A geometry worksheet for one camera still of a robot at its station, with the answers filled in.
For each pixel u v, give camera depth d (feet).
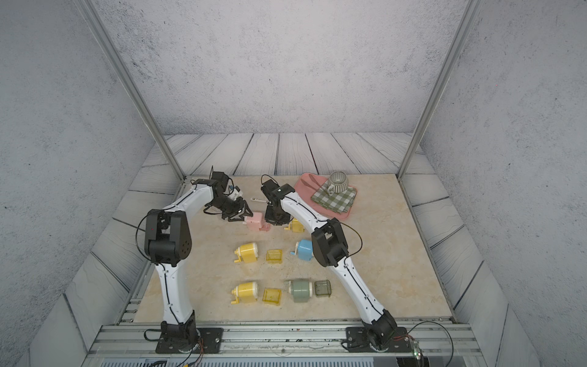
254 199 3.65
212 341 2.38
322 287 2.77
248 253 2.85
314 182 3.85
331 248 2.12
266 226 3.33
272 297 2.71
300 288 2.52
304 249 2.85
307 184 3.76
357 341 2.38
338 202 3.61
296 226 3.15
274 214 2.91
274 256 3.06
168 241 1.86
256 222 3.15
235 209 2.89
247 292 2.48
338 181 3.75
